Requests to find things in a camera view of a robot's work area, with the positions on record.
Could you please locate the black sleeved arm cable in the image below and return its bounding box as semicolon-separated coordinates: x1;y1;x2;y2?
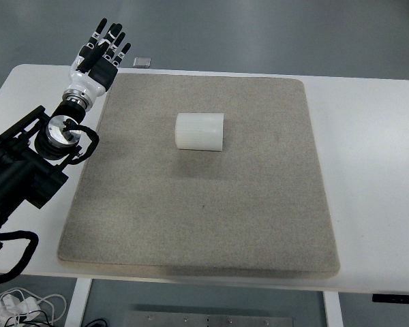
0;230;40;285

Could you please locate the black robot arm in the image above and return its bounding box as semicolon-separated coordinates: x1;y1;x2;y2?
0;100;100;229

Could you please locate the beige felt mat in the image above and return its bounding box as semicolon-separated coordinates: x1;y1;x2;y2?
57;73;340;278

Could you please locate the black desk control panel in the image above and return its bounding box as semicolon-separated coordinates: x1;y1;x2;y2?
372;294;409;305

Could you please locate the white table leg left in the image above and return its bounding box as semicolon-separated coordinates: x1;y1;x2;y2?
64;278;92;327

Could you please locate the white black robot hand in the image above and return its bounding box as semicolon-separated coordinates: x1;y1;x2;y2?
63;18;131;111

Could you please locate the white plastic cup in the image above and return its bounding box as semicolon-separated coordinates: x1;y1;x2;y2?
175;113;224;152

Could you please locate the white table leg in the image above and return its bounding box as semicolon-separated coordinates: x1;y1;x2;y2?
64;278;92;327
323;291;344;327

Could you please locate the small grey floor plate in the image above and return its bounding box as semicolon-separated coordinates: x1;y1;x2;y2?
133;57;151;68

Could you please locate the white power strip with cables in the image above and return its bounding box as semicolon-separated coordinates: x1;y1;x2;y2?
0;287;68;326

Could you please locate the white table leg right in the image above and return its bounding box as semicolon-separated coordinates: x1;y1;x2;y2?
323;291;344;327

